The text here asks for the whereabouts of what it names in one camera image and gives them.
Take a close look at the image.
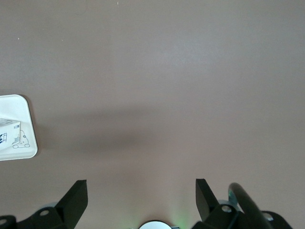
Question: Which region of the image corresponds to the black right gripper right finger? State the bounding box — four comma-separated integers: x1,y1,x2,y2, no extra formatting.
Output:
193,178,249,229

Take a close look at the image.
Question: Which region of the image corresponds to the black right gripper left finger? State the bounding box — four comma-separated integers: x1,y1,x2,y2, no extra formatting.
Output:
18,179,89,229

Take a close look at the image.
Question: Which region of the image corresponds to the blue milk carton green cap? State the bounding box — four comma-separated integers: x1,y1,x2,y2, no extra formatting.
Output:
0,118,21,151

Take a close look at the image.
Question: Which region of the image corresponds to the cream tray with rabbit print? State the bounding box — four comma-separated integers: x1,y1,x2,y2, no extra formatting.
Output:
0,94,39,162

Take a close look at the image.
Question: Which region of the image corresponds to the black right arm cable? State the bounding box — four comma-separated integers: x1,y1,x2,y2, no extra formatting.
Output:
228,183,275,229

